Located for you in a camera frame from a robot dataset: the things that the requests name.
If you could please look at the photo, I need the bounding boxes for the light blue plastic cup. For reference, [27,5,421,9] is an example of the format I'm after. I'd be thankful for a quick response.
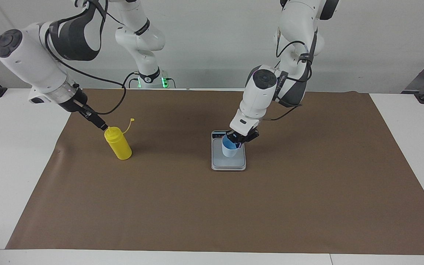
[221,134,243,158]

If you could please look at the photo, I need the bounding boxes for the yellow squeeze seasoning bottle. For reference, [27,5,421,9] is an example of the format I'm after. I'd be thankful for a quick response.
[104,118,135,160]

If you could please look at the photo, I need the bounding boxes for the silver digital kitchen scale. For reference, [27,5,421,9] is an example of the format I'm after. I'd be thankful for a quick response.
[211,130,247,172]

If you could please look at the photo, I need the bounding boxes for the brown paper table mat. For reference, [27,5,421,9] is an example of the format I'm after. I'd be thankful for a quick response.
[5,88,424,255]

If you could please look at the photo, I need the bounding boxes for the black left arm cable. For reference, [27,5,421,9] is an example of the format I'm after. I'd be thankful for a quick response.
[263,28,314,122]

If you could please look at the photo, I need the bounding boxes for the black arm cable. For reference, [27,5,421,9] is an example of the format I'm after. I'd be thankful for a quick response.
[263,28,314,122]
[45,0,127,115]

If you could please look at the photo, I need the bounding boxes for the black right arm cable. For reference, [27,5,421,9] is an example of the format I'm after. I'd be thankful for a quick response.
[45,0,127,115]

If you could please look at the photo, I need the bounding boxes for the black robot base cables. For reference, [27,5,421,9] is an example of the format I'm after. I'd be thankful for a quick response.
[124,72,176,89]

